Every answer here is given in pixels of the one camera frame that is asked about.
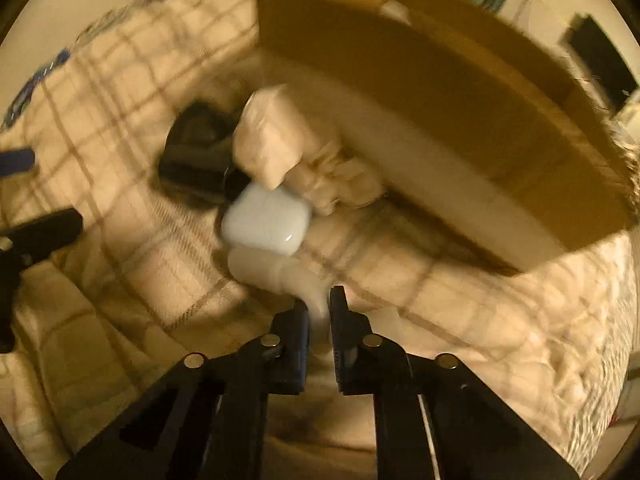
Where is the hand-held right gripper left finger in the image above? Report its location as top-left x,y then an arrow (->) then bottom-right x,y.
55,299 -> 311,480

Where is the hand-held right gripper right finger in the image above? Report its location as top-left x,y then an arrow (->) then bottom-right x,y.
329,285 -> 581,480

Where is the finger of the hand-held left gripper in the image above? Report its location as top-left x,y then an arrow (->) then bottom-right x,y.
0,208 -> 84,354
0,147 -> 37,178

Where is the white translucent plastic piece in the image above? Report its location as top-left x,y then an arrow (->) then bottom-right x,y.
227,247 -> 335,356

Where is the brown cardboard box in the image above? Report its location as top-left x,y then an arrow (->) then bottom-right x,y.
255,0 -> 633,276

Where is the blue patterned cloth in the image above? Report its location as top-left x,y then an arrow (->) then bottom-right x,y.
2,49 -> 71,131

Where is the beige plaid blanket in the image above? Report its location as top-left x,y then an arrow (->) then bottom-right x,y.
0,0 -> 636,480

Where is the white earbuds case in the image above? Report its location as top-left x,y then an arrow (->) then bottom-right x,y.
221,183 -> 313,257

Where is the crumpled beige wrapping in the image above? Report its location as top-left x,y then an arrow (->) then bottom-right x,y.
285,135 -> 386,216

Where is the black plastic holder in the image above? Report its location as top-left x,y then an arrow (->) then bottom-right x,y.
159,101 -> 251,206

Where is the beige wrapped packet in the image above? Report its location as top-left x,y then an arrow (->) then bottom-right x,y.
232,85 -> 321,191

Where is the white thing inside box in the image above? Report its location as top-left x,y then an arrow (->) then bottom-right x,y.
380,0 -> 414,27

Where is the black screen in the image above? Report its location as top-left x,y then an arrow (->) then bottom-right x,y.
562,12 -> 639,116

